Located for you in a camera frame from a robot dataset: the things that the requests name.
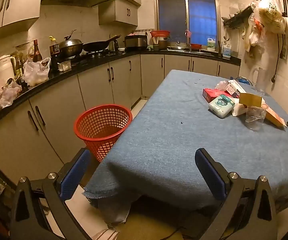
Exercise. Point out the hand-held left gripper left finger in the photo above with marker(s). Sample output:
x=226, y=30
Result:
x=75, y=170

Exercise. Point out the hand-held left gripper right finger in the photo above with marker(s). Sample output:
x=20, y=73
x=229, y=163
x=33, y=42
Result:
x=209, y=172

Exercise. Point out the red plastic mesh basket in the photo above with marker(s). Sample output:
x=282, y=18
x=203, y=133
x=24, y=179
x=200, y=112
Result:
x=96, y=141

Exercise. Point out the clear plastic cup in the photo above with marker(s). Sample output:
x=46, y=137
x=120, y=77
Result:
x=255, y=117

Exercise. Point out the white tissue packet red label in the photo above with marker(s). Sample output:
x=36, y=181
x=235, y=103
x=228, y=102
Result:
x=238, y=110

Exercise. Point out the green tissue pack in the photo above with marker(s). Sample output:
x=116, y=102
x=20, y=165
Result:
x=220, y=105

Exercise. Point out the blue tablecloth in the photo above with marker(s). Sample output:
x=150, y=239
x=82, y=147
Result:
x=171, y=142

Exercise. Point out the beige lower cabinets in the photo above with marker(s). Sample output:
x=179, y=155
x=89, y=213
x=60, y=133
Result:
x=59, y=110

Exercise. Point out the clear plastic pitcher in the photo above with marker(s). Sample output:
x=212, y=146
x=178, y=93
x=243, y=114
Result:
x=261, y=80

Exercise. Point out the red tissue pack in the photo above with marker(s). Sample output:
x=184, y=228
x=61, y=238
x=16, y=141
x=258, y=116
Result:
x=210, y=94

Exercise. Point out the blue plastic object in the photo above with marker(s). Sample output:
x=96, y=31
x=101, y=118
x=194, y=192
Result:
x=243, y=80

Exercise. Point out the white box with dark print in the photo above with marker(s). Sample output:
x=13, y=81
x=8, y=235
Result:
x=235, y=88

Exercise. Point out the black kitchen countertop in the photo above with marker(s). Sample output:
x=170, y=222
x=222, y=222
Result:
x=59, y=73

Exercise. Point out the steel seasoning container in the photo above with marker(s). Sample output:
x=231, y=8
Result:
x=64, y=65

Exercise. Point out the white bottle blue label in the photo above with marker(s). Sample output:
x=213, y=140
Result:
x=227, y=51

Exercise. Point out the red printed plastic bag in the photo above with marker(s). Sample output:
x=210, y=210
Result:
x=255, y=33

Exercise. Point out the oil bottles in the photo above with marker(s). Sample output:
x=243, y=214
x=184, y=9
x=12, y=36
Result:
x=19, y=70

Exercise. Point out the dark chopsticks bundle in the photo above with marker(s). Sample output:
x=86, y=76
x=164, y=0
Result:
x=219, y=48

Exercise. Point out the gas stove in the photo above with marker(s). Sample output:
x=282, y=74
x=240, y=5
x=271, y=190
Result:
x=96, y=53

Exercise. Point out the dark sauce bottle yellow cap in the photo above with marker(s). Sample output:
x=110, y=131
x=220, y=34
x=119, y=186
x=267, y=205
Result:
x=54, y=52

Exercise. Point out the brown bottle red label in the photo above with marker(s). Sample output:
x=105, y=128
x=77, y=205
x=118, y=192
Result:
x=36, y=53

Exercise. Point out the white electric kettle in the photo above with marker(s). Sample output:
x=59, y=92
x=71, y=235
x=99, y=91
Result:
x=3, y=68

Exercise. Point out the white printed plastic bag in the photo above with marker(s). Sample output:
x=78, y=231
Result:
x=271, y=15

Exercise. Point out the steel wok with lid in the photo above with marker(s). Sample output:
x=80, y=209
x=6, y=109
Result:
x=70, y=45

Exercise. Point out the black frying pan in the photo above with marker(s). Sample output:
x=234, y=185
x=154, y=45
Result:
x=96, y=46

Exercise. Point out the white jug green label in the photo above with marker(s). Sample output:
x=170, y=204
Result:
x=211, y=45

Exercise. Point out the red bowl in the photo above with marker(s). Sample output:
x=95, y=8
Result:
x=196, y=46

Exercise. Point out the small steel kettle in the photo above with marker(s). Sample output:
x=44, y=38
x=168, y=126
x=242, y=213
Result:
x=113, y=46

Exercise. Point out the glass pot lid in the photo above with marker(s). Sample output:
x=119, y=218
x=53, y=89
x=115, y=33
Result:
x=178, y=45

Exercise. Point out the sink faucet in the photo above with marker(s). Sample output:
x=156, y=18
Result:
x=188, y=40

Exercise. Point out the brown pot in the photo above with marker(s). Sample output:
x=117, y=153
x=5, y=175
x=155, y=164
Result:
x=164, y=43

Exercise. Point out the chopstick holder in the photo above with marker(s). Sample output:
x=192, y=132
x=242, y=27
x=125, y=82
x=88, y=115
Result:
x=155, y=46

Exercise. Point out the silver electric cooker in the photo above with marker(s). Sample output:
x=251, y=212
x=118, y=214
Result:
x=135, y=42

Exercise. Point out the red plastic basin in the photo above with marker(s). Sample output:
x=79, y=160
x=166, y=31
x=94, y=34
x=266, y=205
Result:
x=159, y=33

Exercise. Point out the wall socket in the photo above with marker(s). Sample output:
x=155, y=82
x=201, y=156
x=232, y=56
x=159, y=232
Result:
x=284, y=53

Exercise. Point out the dark wall rack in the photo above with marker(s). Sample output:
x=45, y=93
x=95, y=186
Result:
x=236, y=17

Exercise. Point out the window with metal frame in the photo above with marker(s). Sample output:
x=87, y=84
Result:
x=199, y=17

